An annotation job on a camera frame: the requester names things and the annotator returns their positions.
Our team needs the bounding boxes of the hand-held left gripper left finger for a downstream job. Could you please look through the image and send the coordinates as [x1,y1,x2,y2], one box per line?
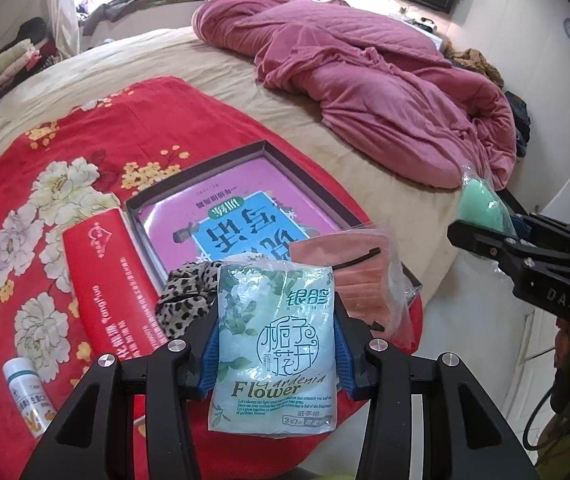
[22,305,220,480]

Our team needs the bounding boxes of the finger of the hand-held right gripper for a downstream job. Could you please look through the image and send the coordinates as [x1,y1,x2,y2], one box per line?
[507,212,570,247]
[447,220,570,273]

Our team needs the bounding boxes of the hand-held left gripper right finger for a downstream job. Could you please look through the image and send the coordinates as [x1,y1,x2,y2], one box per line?
[332,302,540,480]

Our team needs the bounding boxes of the green sponge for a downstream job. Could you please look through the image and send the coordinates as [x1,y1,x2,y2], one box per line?
[457,162,516,238]

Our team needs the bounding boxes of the leopard print cloth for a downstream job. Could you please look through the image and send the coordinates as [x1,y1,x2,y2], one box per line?
[156,260,226,341]

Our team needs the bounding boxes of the green tissue packet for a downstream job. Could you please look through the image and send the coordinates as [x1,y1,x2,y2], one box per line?
[208,260,340,433]

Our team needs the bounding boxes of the pink masks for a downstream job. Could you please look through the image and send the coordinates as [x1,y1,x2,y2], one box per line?
[287,225,423,351]

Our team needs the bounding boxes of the dark clothes heap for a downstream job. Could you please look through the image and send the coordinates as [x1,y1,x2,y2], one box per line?
[504,91,533,158]

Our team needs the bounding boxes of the red tissue box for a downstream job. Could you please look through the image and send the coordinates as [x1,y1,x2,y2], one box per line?
[62,208,176,361]

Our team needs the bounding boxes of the pink and blue book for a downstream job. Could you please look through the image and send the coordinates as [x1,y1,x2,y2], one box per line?
[137,157,343,273]

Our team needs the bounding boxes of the brown clothes heap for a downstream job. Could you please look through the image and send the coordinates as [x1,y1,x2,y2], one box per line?
[447,47,506,88]

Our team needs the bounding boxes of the white vitamin bottle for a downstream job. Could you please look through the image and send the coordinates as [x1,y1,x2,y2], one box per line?
[2,358,58,436]

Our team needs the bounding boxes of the pink duvet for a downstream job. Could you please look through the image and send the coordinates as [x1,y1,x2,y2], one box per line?
[192,0,518,190]

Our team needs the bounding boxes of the red floral blanket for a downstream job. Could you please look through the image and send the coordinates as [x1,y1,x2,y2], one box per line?
[0,76,426,466]

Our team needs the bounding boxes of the beige bed sheet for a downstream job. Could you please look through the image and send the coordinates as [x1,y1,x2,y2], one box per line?
[0,25,470,311]

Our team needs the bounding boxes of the stack of folded clothes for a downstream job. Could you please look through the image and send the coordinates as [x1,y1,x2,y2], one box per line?
[0,16,58,98]

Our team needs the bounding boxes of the grey clothes pile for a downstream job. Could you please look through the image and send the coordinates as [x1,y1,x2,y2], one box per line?
[82,0,166,36]

